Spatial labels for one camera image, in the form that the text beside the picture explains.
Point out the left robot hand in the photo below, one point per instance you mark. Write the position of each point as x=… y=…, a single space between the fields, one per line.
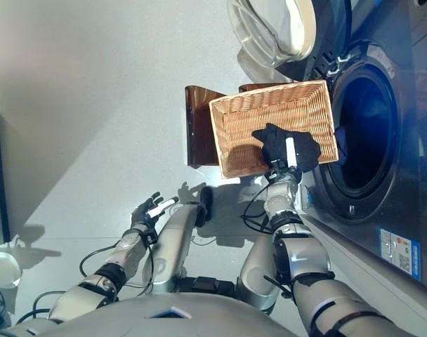
x=143 y=217

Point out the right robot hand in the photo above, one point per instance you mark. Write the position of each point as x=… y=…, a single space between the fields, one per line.
x=290 y=154

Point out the black cloth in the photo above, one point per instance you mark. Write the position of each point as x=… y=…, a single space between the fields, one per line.
x=301 y=147

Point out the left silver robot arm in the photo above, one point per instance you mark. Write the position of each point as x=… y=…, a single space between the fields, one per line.
x=111 y=267

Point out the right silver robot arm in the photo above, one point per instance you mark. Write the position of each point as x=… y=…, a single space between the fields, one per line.
x=305 y=252

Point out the grey front-load washing machine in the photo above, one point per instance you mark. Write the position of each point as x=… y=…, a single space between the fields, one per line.
x=403 y=123

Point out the round glass washing machine door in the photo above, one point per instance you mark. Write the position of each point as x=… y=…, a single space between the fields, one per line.
x=280 y=31

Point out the left silver robot leg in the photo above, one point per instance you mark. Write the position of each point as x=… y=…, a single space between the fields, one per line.
x=175 y=242

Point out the silver robot leg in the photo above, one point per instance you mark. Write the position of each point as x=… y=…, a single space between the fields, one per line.
x=259 y=270
x=175 y=242

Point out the wicker laundry basket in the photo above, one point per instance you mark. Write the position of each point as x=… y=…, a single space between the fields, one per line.
x=269 y=112

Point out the brown glossy side table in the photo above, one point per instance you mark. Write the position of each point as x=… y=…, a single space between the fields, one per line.
x=196 y=130

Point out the silver robot torso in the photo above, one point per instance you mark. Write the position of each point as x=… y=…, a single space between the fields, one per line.
x=164 y=319

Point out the right silver robot leg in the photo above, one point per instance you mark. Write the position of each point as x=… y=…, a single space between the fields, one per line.
x=259 y=270

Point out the white blue energy label sticker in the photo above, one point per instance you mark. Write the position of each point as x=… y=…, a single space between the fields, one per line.
x=399 y=254

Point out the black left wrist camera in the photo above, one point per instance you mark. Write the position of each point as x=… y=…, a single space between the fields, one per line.
x=151 y=237

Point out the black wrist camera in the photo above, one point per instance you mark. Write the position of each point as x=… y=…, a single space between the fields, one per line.
x=151 y=237
x=274 y=172

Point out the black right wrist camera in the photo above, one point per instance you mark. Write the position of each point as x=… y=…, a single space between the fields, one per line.
x=274 y=172

